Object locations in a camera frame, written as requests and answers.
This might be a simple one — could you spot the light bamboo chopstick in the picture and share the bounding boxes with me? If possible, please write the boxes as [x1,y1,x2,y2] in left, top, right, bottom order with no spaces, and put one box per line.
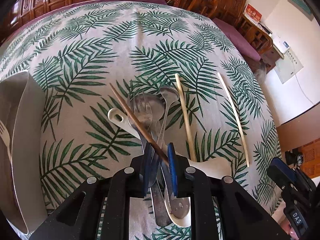
[216,72,251,168]
[175,73,197,161]

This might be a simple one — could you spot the dark brown wooden chopstick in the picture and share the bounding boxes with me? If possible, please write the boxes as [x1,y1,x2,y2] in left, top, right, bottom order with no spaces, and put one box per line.
[109,83,169,166]

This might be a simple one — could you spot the large white ladle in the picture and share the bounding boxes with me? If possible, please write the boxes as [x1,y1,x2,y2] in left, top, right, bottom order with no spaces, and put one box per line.
[107,107,232,179]

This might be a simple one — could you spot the stainless steel fork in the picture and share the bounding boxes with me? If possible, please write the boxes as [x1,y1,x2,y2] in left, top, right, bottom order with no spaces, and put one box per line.
[128,91,171,226]

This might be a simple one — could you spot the stainless steel spoon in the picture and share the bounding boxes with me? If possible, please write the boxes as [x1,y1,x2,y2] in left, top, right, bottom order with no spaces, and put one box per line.
[127,93,155,158]
[157,86,179,148]

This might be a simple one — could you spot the white soup spoon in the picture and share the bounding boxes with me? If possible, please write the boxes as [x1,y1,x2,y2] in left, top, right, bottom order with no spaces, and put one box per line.
[164,188,191,228]

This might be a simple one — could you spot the white plastic fork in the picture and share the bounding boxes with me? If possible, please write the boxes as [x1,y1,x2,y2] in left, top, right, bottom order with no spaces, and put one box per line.
[0,121,12,163]

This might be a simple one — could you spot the person's right hand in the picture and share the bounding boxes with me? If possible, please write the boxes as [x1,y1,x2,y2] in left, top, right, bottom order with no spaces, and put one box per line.
[280,218,299,240]

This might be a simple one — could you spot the grey rectangular utensil tray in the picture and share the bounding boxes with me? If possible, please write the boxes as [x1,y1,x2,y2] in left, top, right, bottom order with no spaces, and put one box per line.
[1,70,47,235]

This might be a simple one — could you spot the clear plastic bag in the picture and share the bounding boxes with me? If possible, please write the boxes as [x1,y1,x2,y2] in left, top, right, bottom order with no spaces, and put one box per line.
[253,66,267,85]

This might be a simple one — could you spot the wooden side table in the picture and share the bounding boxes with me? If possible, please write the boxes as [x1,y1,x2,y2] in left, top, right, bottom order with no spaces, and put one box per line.
[260,22,286,73]

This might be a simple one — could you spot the white blue device box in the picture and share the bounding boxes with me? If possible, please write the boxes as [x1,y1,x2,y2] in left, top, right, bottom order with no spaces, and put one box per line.
[272,35,290,54]

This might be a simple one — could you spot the purple armchair cushion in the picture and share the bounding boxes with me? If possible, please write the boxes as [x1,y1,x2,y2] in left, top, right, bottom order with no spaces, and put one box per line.
[213,18,261,62]

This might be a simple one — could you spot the red decorated box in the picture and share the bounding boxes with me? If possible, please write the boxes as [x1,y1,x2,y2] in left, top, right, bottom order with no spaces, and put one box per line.
[244,3,262,25]

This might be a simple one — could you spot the palm leaf print tablecloth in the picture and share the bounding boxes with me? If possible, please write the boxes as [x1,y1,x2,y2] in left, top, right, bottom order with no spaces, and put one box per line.
[1,1,280,239]

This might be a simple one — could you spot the carved wooden armchair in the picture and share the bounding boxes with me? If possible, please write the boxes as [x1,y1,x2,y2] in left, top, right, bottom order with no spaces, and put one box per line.
[172,0,275,55]

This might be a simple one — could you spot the purple bench cushion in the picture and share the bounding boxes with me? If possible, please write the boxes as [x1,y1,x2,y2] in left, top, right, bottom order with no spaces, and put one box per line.
[0,0,168,43]

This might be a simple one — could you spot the white wall panel box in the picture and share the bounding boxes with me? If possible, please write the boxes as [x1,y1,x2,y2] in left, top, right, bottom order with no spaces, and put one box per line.
[274,48,303,84]

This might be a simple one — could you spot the green wall sign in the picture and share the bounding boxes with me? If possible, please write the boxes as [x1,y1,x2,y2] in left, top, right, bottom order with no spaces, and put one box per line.
[287,0,314,21]

